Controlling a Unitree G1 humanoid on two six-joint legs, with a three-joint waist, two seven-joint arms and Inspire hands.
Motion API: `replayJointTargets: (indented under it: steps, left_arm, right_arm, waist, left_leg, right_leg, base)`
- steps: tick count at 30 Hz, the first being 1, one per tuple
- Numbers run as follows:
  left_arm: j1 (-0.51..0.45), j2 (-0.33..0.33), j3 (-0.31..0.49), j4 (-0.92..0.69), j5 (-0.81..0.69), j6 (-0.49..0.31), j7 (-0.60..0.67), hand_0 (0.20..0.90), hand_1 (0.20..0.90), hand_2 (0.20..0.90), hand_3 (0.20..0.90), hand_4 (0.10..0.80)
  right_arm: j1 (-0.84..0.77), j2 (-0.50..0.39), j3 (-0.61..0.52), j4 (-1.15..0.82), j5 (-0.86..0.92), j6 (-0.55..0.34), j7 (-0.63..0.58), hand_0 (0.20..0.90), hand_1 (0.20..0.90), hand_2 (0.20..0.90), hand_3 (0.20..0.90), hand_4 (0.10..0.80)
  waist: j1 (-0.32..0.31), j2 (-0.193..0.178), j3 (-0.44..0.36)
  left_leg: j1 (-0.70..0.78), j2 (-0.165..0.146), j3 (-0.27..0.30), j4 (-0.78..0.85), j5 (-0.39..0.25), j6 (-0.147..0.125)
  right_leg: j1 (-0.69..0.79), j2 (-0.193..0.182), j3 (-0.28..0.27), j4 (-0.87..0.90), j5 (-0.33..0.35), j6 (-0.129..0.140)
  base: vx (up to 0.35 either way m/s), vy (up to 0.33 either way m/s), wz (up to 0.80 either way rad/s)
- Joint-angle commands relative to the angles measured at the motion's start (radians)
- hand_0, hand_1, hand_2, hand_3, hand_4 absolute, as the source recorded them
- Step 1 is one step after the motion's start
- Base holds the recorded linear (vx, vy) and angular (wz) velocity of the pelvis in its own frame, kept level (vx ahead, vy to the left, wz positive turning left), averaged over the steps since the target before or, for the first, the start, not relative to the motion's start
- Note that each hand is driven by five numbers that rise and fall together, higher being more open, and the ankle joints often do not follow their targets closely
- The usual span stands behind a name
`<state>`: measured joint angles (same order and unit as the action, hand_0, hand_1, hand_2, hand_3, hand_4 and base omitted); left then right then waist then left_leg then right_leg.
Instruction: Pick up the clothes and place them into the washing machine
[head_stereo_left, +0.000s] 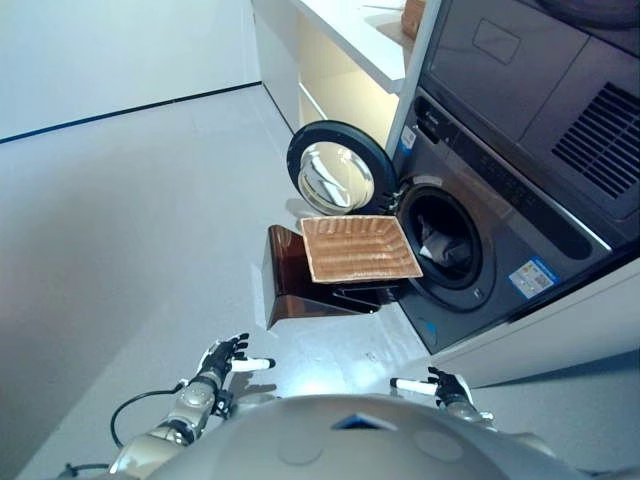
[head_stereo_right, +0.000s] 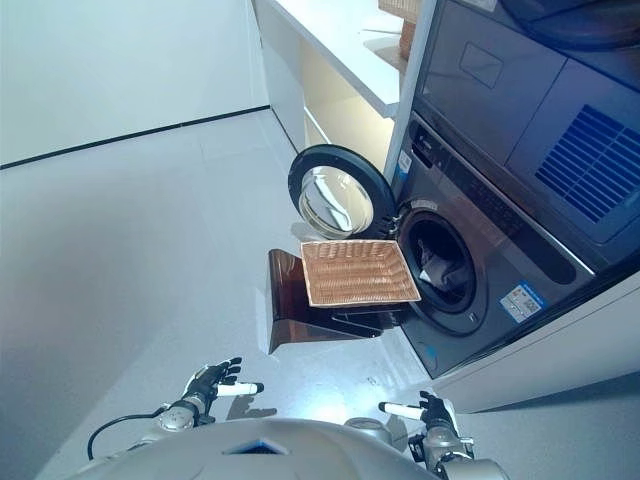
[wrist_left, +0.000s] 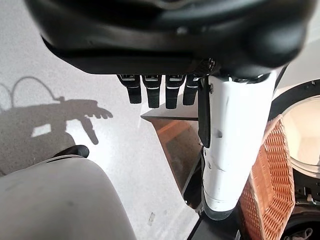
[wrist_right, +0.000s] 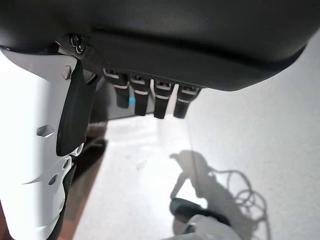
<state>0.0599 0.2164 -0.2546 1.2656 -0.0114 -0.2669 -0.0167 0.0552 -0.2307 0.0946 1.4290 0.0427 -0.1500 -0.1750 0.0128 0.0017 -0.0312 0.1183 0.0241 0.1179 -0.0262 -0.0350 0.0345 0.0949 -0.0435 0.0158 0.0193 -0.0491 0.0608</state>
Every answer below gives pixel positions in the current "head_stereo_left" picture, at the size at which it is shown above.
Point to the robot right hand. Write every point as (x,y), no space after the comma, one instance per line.
(450,387)

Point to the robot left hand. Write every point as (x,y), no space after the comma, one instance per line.
(217,360)

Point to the white grey garment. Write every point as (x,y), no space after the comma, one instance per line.
(442,245)

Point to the robot left silver arm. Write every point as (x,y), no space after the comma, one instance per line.
(165,430)

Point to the robot right silver arm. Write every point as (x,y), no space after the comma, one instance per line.
(480,417)

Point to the grey front-load washing machine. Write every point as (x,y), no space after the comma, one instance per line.
(500,225)

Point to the robot grey torso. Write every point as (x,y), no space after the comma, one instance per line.
(370,440)

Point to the dark brown wooden stool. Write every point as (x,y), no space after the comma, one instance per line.
(300,280)

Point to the blue energy label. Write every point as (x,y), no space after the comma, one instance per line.
(532,277)

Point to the brown wicker laundry basket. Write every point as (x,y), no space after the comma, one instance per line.
(360,247)

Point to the round glass washer door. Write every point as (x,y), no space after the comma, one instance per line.
(340,172)

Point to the blue white washer sticker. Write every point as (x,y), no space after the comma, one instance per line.
(407,140)

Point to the dark stacked dryer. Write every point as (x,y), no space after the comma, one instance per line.
(550,90)

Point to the white cabinet side panel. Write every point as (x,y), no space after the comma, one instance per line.
(415,75)

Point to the small brown wicker basket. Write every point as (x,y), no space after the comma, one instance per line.
(414,15)

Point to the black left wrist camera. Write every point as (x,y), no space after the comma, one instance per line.
(222,402)

